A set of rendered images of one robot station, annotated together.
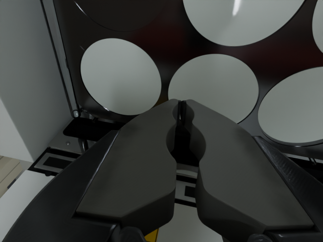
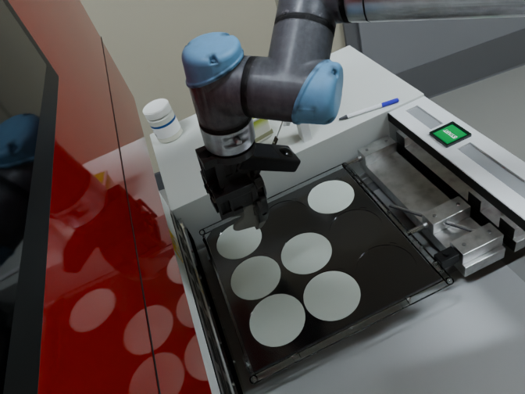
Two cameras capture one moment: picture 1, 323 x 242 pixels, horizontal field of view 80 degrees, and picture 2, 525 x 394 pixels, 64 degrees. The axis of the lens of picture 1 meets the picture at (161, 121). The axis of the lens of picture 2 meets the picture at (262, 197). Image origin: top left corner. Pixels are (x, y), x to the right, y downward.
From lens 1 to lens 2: 71 cm
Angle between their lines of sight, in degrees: 58
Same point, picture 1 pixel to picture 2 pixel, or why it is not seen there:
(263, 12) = (301, 264)
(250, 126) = (249, 306)
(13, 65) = not seen: hidden behind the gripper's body
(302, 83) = (287, 302)
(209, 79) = (264, 270)
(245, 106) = (260, 294)
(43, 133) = (187, 215)
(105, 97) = (224, 238)
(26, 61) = not seen: hidden behind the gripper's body
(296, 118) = (269, 320)
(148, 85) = (244, 250)
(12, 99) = not seen: hidden behind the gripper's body
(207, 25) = (285, 252)
